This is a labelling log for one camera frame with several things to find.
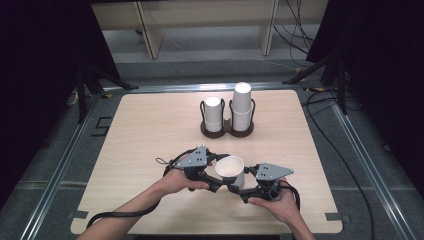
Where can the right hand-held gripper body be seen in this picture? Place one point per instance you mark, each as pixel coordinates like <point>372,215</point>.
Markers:
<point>273,171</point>

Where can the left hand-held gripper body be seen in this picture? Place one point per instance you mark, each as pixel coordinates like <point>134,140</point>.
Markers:
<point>193,160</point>

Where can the white paper cup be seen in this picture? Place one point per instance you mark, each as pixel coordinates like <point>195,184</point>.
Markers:
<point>230,168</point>

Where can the dark brown double cup holder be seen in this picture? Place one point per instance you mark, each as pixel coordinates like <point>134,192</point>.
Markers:
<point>227,130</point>

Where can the person's left hand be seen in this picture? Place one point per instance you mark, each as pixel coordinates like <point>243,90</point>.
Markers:
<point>176,181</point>

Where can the person's right hand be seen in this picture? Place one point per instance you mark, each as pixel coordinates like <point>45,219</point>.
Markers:
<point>283,206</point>

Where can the short stack of white cups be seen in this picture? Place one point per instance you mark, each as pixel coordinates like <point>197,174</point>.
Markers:
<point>213,113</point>

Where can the tall stack of white cups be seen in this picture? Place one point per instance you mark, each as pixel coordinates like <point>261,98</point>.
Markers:
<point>241,106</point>

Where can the black tripod stand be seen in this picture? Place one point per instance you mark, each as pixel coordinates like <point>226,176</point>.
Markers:
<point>340,83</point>
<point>83,96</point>

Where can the pale wooden shelf unit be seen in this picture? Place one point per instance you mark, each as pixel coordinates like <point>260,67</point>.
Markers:
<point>206,13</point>

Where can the dark curtain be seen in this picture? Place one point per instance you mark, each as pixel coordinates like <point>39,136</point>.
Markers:
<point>386,66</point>
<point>40,83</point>

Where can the metal floor rail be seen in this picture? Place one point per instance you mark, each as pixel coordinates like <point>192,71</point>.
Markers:
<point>370,166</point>
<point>58,173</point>
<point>186,88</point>

